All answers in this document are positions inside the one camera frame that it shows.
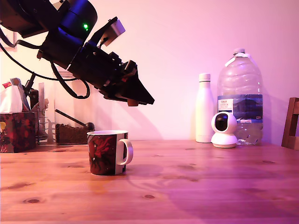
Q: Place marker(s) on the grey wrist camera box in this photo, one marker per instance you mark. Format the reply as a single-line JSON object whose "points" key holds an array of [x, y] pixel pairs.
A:
{"points": [[114, 30]]}

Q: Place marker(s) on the clear container with white lid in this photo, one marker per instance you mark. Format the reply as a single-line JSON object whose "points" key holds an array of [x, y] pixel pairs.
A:
{"points": [[63, 109]]}

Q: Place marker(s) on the dark red patterned mug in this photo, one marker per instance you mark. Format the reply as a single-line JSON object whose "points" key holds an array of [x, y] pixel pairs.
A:
{"points": [[102, 154]]}

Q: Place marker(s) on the small white round camera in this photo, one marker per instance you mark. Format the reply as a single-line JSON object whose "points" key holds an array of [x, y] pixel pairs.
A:
{"points": [[225, 137]]}

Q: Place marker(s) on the brown wooden chair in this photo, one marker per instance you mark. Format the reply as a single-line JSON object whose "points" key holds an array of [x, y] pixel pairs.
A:
{"points": [[290, 126]]}

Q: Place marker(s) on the white metal bottle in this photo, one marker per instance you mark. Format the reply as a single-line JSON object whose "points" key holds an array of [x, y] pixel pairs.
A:
{"points": [[204, 109]]}

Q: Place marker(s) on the black measuring scoop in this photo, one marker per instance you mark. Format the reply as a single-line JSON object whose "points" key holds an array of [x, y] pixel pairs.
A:
{"points": [[88, 126]]}

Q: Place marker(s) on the white tissue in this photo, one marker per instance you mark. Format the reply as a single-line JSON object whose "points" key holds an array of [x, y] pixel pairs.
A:
{"points": [[10, 100]]}

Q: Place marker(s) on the red and yellow packet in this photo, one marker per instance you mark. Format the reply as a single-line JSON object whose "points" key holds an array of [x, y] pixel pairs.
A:
{"points": [[7, 84]]}

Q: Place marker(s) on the coffee beans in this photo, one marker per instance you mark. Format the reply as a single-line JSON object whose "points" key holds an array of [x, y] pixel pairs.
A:
{"points": [[72, 136]]}

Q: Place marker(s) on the brown coffee capsule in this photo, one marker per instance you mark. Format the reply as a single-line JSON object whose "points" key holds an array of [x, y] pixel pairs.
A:
{"points": [[132, 103]]}

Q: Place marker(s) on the large clear water bottle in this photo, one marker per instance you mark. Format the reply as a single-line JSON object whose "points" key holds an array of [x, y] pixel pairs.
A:
{"points": [[240, 98]]}

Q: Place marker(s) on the black pens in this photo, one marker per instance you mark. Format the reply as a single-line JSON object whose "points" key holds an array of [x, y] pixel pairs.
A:
{"points": [[30, 82]]}

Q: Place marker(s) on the dark floral tissue box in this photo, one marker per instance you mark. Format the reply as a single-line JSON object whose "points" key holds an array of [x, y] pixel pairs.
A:
{"points": [[16, 133]]}

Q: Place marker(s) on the clear plastic ruler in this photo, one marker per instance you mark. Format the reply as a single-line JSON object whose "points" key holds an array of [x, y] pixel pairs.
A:
{"points": [[42, 95]]}

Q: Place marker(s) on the grey blue flat tool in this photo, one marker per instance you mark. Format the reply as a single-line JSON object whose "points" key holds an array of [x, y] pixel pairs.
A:
{"points": [[22, 93]]}

